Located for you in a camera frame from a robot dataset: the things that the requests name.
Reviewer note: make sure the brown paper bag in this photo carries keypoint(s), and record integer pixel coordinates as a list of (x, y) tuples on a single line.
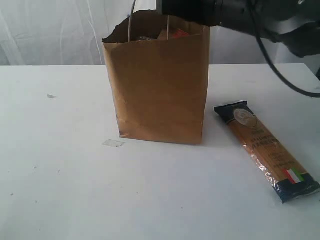
[(159, 87)]

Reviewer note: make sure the spaghetti packet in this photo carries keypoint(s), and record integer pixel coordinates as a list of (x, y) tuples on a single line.
[(286, 175)]

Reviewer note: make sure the brown pouch with orange label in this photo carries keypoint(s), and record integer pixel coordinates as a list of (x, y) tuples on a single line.
[(172, 34)]

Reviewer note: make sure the small white paper scrap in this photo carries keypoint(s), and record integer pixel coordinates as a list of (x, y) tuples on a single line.
[(49, 96)]

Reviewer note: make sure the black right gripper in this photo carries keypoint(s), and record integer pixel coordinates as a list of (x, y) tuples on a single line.
[(203, 12)]

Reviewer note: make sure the clear tape patch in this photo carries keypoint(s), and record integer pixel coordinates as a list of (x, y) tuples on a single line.
[(113, 143)]

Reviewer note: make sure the black covered right arm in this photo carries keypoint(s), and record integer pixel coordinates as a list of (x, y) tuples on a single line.
[(294, 23)]

